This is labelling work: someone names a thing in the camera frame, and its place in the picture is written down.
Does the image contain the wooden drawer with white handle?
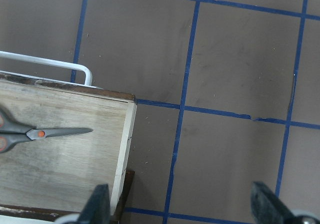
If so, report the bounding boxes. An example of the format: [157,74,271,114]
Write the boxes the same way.
[0,52,137,213]

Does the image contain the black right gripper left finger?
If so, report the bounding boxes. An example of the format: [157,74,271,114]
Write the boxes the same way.
[54,184,111,224]

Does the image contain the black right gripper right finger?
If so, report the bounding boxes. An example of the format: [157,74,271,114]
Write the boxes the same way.
[250,181,320,224]

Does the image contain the grey orange scissors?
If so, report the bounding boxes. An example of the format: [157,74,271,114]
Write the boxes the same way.
[0,107,93,153]

